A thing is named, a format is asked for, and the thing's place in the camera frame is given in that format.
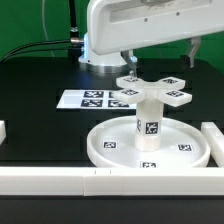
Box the black cable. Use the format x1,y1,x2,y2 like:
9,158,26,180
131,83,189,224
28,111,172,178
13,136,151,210
0,0,86,64

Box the white fence bar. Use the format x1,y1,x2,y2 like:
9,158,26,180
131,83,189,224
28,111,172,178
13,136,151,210
201,122,224,168
0,167,224,196
0,120,6,145

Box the white front fence bar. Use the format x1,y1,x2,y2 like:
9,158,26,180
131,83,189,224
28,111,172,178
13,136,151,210
0,167,224,196

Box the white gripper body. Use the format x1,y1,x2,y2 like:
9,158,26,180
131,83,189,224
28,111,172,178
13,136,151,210
87,0,224,55

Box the white right fence bar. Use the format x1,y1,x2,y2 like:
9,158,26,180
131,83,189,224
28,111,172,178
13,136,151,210
201,122,224,168

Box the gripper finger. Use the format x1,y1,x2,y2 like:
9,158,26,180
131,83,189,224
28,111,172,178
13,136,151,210
121,51,137,79
185,36,201,68

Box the white round table top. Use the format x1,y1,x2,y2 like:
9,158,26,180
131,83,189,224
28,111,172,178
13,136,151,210
87,116,210,169

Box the white cross-shaped table base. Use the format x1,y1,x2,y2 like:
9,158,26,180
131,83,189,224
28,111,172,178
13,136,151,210
112,76,192,107

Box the white marker sheet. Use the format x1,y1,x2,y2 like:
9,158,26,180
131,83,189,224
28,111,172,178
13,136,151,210
57,90,136,109

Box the white left fence bar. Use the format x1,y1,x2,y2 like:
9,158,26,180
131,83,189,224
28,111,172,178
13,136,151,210
0,120,6,145

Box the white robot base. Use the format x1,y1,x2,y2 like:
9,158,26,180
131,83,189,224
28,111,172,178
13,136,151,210
78,34,138,74

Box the white thin cable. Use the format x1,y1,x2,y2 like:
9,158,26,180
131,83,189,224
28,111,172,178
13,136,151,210
41,0,56,58

